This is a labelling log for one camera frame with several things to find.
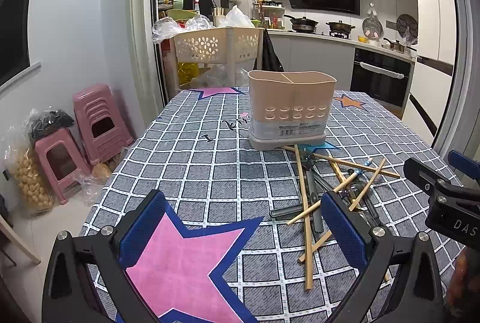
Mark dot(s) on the black wok on stove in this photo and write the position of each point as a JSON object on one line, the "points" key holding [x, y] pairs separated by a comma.
{"points": [[340, 27]]}

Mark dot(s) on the tall pink plastic stool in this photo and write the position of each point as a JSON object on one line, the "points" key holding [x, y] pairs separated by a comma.
{"points": [[102, 129]]}

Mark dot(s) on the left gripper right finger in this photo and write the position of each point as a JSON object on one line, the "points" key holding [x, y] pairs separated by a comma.
{"points": [[416, 293]]}

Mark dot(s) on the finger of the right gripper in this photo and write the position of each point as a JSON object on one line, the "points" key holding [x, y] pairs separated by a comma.
{"points": [[464, 164], [421, 175]]}

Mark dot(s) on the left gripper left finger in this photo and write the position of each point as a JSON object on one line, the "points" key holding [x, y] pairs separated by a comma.
{"points": [[69, 294]]}

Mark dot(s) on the long wooden chopstick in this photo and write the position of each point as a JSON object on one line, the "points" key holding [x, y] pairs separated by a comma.
{"points": [[308, 277]]}

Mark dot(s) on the bag of potatoes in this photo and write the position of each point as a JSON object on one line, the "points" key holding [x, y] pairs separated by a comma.
{"points": [[22, 163]]}

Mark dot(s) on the grey checked star tablecloth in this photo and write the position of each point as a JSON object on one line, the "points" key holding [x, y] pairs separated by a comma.
{"points": [[198, 154]]}

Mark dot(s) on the short pink plastic stool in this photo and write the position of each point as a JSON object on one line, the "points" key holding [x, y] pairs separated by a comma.
{"points": [[61, 160]]}

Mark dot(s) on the black built-in oven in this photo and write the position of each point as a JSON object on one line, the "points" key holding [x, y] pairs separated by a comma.
{"points": [[382, 77]]}

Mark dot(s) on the blue patterned wooden chopstick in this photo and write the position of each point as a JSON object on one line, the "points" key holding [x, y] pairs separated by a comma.
{"points": [[355, 165]]}

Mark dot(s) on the beige plastic laundry basket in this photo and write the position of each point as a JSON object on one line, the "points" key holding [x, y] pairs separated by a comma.
{"points": [[228, 46]]}

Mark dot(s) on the beige utensil holder caddy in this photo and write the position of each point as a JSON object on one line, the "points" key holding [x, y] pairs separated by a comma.
{"points": [[289, 108]]}

